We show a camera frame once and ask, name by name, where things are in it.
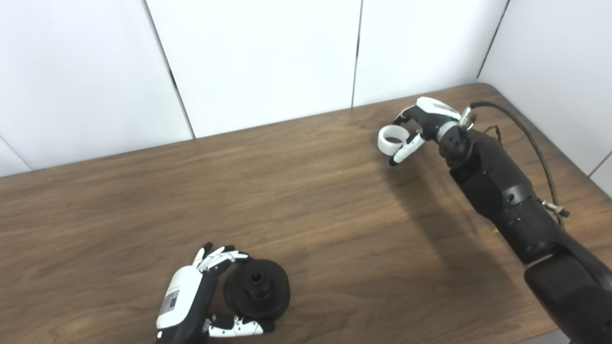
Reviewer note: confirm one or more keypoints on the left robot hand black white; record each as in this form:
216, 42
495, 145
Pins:
181, 301

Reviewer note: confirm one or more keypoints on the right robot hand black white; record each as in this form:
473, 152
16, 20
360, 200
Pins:
430, 119

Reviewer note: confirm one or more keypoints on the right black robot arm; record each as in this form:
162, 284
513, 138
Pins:
516, 205

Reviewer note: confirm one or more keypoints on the round black part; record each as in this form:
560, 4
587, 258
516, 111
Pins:
258, 291

